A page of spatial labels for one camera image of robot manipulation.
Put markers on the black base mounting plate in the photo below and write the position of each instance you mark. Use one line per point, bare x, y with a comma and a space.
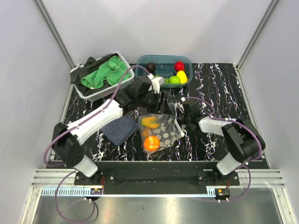
157, 177

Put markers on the green fake wrinkled fruit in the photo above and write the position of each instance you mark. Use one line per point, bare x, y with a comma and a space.
174, 80

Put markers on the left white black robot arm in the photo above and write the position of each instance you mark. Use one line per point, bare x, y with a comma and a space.
67, 139

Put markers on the red fake apple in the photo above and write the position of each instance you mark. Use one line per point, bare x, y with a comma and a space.
179, 66

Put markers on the dark blue folded cloth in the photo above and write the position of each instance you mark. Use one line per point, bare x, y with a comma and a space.
119, 130

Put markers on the yellow fake mango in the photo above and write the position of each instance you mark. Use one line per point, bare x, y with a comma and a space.
182, 76

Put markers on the teal plastic container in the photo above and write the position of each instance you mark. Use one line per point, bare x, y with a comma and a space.
165, 67

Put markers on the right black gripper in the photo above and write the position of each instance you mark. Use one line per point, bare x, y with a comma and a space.
178, 111

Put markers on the black cloth in basket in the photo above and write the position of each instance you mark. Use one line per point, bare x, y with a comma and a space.
90, 66

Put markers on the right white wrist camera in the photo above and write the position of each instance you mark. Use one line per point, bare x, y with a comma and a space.
180, 102

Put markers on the white plastic basket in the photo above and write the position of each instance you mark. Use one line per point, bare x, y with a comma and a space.
128, 77

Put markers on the orange fake orange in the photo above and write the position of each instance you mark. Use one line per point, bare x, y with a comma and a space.
151, 143

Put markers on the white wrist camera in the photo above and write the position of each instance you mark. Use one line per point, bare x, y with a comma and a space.
154, 86
180, 102

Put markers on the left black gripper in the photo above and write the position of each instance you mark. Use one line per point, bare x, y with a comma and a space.
162, 107

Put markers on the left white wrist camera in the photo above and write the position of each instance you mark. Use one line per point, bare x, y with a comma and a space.
154, 86

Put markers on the polka dot zip top bag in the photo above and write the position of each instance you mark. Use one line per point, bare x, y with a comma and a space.
168, 132

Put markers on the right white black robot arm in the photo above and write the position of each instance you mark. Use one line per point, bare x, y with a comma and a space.
244, 142

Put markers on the brown fake kiwi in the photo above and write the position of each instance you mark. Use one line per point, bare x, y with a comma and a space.
146, 132

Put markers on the green towel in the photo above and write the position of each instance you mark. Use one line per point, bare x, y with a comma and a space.
110, 71

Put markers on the dark brown fake fruit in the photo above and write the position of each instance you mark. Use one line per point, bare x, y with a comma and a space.
150, 67

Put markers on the yellow orange fake papaya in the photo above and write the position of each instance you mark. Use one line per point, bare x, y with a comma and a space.
150, 122

